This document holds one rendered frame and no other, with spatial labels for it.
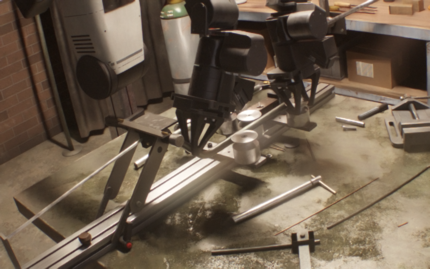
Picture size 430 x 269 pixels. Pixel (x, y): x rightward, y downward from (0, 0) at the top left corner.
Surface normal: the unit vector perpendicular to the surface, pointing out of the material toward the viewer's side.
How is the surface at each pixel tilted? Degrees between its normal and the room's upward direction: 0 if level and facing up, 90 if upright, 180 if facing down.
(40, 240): 0
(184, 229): 0
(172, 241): 0
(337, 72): 90
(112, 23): 90
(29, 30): 90
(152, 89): 90
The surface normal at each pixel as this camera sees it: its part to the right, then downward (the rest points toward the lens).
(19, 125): 0.72, 0.20
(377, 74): -0.69, 0.41
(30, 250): -0.15, -0.89
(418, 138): -0.16, 0.46
